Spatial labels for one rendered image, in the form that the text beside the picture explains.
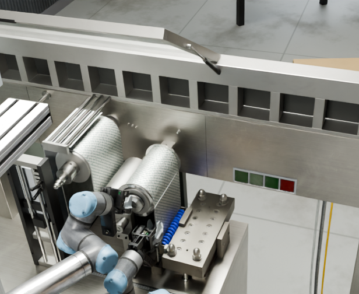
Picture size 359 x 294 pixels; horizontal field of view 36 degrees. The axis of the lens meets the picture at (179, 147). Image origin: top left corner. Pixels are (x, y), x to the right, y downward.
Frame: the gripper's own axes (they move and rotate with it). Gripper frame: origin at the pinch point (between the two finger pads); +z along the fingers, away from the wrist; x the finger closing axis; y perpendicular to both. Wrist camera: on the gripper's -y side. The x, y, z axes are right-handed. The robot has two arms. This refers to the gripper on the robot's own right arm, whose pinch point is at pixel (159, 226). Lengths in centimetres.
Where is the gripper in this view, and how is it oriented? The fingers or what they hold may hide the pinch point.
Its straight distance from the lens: 211.3
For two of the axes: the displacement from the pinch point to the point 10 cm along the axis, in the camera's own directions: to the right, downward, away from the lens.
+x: -9.1, -1.4, 3.9
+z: 4.0, -5.1, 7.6
